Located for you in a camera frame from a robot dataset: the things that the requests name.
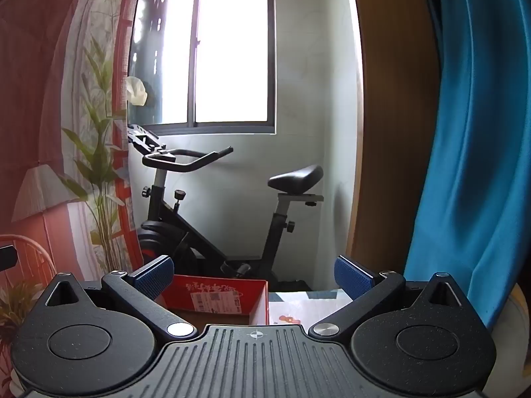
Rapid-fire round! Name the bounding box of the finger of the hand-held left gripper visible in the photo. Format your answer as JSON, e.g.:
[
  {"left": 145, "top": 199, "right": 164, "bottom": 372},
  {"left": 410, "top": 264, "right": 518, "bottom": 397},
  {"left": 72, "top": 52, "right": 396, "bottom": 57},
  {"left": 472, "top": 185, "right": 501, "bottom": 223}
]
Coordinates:
[{"left": 0, "top": 246, "right": 18, "bottom": 270}]

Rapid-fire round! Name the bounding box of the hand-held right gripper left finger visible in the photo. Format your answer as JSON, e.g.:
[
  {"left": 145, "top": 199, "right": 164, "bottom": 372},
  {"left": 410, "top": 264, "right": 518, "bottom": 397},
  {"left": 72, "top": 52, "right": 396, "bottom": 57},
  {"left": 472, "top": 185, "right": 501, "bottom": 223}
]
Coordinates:
[{"left": 41, "top": 255, "right": 199, "bottom": 340}]

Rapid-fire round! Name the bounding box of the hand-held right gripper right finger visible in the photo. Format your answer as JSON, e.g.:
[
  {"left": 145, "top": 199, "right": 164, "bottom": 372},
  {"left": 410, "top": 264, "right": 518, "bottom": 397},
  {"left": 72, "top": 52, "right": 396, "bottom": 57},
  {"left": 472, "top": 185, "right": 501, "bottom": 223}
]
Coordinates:
[{"left": 308, "top": 254, "right": 467, "bottom": 339}]

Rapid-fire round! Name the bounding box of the red cardboard box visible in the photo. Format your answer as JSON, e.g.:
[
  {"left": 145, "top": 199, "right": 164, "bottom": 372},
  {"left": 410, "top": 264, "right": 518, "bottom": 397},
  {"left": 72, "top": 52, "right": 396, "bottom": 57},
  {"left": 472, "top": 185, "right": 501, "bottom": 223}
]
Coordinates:
[{"left": 160, "top": 274, "right": 270, "bottom": 326}]

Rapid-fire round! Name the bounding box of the black exercise bike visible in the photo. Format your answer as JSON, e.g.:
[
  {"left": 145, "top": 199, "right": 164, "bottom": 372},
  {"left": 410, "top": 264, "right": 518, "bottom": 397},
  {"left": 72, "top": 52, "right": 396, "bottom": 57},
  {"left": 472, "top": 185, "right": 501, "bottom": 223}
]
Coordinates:
[{"left": 126, "top": 123, "right": 325, "bottom": 293}]

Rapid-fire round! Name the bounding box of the brown wooden panel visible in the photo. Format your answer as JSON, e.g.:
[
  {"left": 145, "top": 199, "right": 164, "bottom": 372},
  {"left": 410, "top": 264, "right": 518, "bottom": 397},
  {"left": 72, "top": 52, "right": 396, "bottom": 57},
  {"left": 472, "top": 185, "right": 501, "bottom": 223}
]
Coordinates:
[{"left": 347, "top": 0, "right": 443, "bottom": 279}]

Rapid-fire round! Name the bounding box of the pink printed curtain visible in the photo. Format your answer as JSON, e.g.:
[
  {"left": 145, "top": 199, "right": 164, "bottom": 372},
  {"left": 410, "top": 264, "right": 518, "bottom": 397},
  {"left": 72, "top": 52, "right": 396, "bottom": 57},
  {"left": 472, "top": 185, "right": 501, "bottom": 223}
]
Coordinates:
[{"left": 0, "top": 0, "right": 144, "bottom": 382}]

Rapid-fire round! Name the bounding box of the blue curtain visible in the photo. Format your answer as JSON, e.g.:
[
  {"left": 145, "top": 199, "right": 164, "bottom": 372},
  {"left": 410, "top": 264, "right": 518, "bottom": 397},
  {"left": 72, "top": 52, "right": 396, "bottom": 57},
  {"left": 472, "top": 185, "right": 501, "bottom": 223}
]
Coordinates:
[{"left": 404, "top": 0, "right": 531, "bottom": 341}]

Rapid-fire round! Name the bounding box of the white crumpled bag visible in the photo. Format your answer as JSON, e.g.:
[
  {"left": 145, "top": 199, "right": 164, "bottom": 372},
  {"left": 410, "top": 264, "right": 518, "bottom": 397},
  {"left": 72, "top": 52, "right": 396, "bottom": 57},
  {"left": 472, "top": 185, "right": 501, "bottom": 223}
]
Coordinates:
[{"left": 125, "top": 76, "right": 148, "bottom": 107}]

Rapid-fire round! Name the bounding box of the dark framed window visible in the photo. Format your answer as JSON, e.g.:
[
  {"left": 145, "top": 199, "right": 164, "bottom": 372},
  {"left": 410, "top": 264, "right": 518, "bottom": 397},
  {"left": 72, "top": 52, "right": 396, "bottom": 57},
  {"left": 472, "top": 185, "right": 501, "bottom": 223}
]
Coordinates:
[{"left": 127, "top": 0, "right": 278, "bottom": 136}]

